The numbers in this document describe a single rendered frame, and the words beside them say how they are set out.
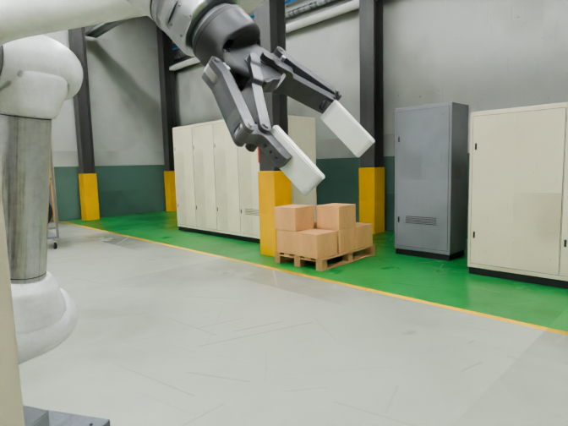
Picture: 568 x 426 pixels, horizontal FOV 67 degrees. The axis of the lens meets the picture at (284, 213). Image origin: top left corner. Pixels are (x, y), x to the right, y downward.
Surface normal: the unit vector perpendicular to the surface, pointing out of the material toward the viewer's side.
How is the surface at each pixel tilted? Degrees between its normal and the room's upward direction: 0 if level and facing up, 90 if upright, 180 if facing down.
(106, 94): 90
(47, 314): 96
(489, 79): 90
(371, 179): 90
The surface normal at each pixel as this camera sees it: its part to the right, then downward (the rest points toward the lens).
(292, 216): -0.67, 0.10
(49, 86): 0.85, 0.30
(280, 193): 0.70, 0.06
